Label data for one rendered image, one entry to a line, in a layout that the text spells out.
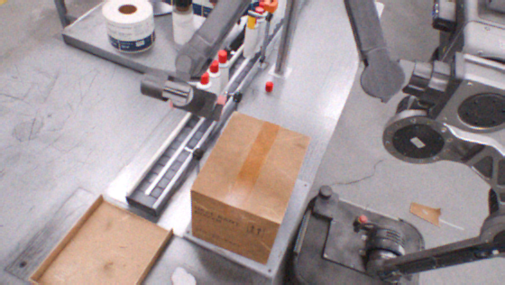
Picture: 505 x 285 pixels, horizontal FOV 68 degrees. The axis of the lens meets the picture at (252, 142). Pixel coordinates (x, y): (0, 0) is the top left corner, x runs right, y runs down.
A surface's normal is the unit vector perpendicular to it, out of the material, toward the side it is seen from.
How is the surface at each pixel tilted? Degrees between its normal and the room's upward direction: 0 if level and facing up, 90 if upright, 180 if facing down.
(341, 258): 0
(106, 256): 0
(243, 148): 0
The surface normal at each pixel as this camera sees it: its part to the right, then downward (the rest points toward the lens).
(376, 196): 0.11, -0.63
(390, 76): -0.19, 0.15
